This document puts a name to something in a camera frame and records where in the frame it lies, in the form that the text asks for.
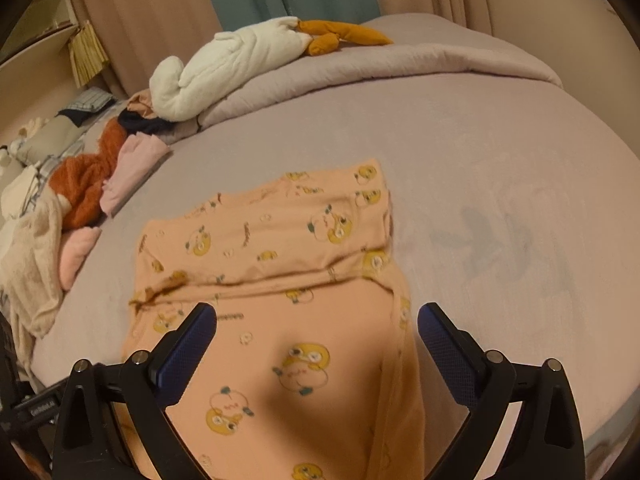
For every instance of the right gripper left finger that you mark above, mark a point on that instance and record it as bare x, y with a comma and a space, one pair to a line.
88, 441

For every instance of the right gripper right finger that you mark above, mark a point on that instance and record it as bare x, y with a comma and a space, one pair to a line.
546, 441

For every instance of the orange printed kids garment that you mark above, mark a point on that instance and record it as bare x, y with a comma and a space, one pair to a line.
313, 372

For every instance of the light pink garment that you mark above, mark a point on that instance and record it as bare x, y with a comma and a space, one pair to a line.
75, 246

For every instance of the cream fleece garment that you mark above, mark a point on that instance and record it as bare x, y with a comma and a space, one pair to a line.
30, 282

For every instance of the rust fuzzy garment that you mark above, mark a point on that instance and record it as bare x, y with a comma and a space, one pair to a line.
80, 179

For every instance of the folded pink garment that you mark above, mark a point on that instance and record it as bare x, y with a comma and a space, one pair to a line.
139, 156

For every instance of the dark navy garment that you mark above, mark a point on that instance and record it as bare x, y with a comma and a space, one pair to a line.
133, 122

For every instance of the grey plaid pillow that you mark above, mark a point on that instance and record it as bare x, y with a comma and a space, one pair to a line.
89, 103

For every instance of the straw woven item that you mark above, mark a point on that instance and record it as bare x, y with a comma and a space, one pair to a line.
88, 57

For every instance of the mauve folded duvet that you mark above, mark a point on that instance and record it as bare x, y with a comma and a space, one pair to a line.
423, 44

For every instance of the pink curtain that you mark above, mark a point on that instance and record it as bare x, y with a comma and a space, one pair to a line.
138, 34

